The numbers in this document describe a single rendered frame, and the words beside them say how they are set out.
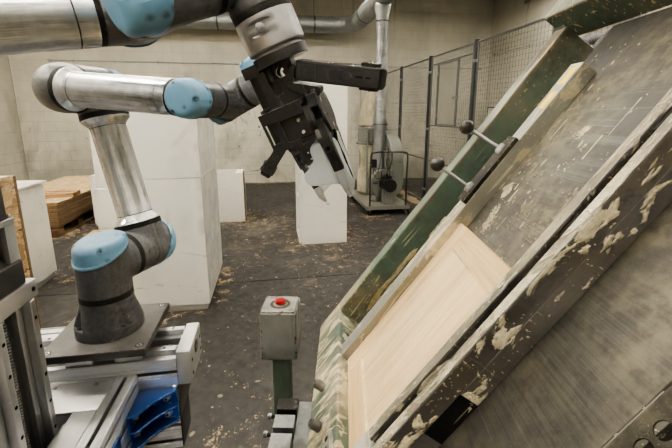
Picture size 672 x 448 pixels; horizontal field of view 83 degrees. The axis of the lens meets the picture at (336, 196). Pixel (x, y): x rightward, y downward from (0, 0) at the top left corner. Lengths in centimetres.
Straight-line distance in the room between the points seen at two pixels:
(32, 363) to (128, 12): 72
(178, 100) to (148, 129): 231
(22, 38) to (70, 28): 5
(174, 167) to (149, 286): 96
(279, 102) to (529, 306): 44
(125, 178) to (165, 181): 199
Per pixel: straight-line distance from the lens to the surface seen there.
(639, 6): 116
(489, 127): 126
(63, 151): 985
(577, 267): 63
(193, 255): 322
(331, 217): 467
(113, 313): 107
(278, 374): 146
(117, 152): 113
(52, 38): 57
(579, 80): 109
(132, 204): 112
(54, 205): 600
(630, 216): 64
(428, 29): 975
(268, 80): 51
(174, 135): 305
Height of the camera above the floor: 155
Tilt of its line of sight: 12 degrees down
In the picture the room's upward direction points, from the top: straight up
